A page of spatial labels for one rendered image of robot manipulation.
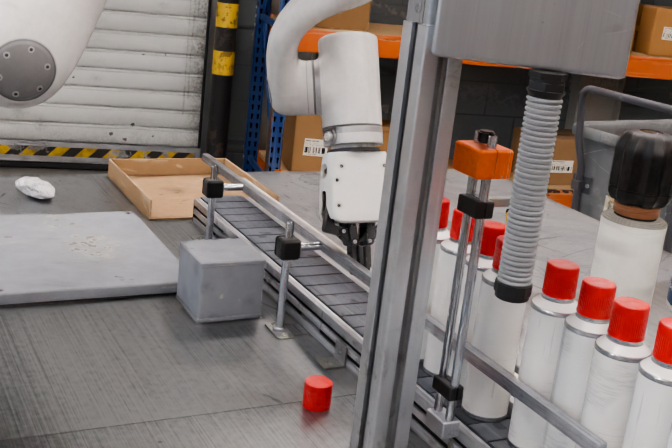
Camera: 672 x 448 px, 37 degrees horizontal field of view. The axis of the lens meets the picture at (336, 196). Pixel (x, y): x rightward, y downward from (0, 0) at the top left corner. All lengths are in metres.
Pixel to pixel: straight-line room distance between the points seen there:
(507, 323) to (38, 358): 0.58
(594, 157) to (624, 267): 2.34
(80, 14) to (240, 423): 0.49
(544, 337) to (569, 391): 0.06
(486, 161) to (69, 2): 0.49
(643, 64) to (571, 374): 4.50
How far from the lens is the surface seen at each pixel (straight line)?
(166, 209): 1.91
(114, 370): 1.27
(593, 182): 3.67
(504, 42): 0.88
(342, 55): 1.37
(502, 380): 1.05
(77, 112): 5.35
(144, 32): 5.32
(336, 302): 1.40
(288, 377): 1.28
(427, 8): 0.93
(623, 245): 1.32
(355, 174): 1.35
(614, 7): 0.89
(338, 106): 1.36
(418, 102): 0.93
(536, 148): 0.88
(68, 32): 1.15
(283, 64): 1.34
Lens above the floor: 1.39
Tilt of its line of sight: 15 degrees down
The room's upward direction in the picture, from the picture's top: 7 degrees clockwise
